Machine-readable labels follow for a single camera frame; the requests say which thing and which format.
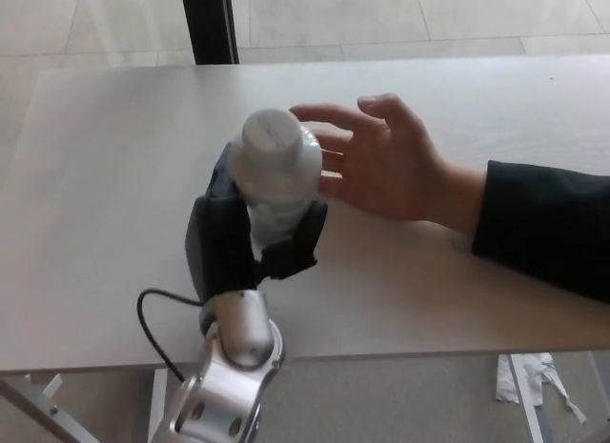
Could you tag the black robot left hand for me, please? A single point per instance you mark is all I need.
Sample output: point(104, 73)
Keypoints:
point(219, 247)

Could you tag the bare person hand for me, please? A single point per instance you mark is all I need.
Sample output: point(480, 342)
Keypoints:
point(400, 167)

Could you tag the clear plastic bottle white cap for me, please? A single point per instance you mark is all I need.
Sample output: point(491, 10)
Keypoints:
point(276, 167)

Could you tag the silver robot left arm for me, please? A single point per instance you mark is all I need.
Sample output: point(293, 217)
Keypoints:
point(238, 328)

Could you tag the black-sleeved person forearm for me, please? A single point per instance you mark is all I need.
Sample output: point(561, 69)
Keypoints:
point(548, 224)

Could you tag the white upright table leg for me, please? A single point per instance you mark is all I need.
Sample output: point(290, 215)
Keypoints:
point(157, 395)

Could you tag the crumpled white paper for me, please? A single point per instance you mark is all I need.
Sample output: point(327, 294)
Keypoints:
point(505, 386)

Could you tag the grey diagonal bar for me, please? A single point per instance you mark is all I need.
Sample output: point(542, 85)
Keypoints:
point(26, 409)

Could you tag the white slanted table leg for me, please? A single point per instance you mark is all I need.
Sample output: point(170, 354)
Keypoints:
point(524, 405)

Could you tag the thin grey table leg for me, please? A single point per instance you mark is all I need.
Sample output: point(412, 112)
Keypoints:
point(601, 367)

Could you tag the black vertical post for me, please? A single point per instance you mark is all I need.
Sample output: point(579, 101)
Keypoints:
point(209, 24)

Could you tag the white table frame bracket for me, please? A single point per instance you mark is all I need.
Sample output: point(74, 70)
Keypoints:
point(45, 397)

